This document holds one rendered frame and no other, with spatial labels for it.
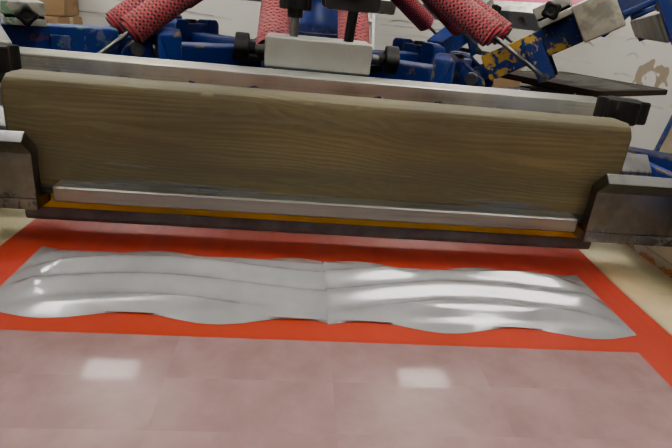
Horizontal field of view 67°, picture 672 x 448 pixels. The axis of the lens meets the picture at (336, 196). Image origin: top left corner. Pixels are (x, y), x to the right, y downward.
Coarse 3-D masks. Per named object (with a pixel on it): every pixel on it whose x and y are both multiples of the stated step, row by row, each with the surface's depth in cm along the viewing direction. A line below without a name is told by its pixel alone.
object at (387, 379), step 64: (384, 256) 36; (448, 256) 37; (512, 256) 38; (576, 256) 39; (640, 320) 31; (384, 384) 24; (448, 384) 24; (512, 384) 24; (576, 384) 25; (640, 384) 25
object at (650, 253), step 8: (632, 248) 41; (640, 248) 40; (648, 248) 39; (656, 248) 39; (664, 248) 38; (648, 256) 39; (656, 256) 38; (664, 256) 38; (656, 264) 38; (664, 264) 38; (664, 272) 38
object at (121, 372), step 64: (0, 256) 31; (256, 256) 34; (320, 256) 35; (0, 320) 25; (64, 320) 26; (128, 320) 26; (0, 384) 21; (64, 384) 22; (128, 384) 22; (192, 384) 22; (256, 384) 23; (320, 384) 23
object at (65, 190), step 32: (64, 192) 32; (96, 192) 32; (128, 192) 32; (160, 192) 32; (192, 192) 33; (224, 192) 33; (256, 192) 34; (448, 224) 34; (480, 224) 35; (512, 224) 35; (544, 224) 35; (576, 224) 35
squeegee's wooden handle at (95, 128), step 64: (64, 128) 32; (128, 128) 32; (192, 128) 32; (256, 128) 33; (320, 128) 33; (384, 128) 33; (448, 128) 33; (512, 128) 34; (576, 128) 34; (320, 192) 34; (384, 192) 35; (448, 192) 35; (512, 192) 35; (576, 192) 36
